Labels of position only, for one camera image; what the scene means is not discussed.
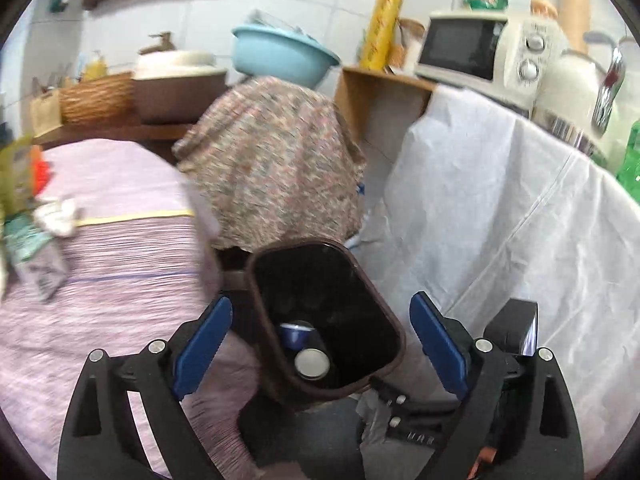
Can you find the orange foam fruit net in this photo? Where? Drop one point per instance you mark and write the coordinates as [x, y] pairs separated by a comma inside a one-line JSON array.
[[41, 171]]

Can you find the white sheet cover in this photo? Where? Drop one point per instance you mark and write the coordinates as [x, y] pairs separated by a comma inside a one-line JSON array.
[[482, 206]]

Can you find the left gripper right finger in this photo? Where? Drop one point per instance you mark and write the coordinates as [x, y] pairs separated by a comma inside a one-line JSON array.
[[515, 419]]

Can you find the wooden side cabinet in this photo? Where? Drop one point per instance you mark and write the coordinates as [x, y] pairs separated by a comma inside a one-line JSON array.
[[366, 97]]

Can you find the light blue plastic basin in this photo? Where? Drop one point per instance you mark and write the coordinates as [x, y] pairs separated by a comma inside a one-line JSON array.
[[261, 50]]

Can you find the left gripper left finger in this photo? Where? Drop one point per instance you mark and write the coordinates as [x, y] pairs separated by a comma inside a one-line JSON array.
[[100, 439]]

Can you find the yellow plastic wrap roll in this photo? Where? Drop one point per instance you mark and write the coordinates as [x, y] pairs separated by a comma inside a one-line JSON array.
[[380, 34]]

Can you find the blue cup in bin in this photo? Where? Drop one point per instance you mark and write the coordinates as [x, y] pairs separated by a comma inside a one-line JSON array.
[[302, 343]]

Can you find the green plastic bottle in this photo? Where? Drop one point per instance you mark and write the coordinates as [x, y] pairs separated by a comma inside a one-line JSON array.
[[628, 176]]

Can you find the brown pot with cream lid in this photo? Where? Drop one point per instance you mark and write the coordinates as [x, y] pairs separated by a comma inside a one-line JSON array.
[[176, 87]]

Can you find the white microwave oven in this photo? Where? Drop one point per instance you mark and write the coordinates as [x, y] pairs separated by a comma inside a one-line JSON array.
[[499, 55]]

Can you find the wooden counter shelf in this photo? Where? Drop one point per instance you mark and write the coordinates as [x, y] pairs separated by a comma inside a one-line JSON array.
[[127, 129]]

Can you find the dark brown trash bin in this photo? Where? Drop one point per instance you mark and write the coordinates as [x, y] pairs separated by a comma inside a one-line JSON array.
[[319, 281]]

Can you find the woven wicker basket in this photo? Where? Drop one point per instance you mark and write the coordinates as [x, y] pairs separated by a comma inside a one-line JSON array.
[[98, 99]]

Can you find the yellow dish soap bottle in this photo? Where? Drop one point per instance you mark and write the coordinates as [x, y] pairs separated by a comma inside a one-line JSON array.
[[96, 68]]

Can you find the white crumpled tissue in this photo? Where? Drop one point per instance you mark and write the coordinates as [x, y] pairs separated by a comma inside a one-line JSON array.
[[59, 217]]

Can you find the brass faucet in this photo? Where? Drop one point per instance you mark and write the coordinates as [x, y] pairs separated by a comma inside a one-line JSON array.
[[164, 44]]

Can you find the paisley floral cloth cover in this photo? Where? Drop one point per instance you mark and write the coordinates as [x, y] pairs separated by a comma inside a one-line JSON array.
[[274, 161]]

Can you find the beige chopstick holder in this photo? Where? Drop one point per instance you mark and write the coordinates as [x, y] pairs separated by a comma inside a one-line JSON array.
[[44, 109]]

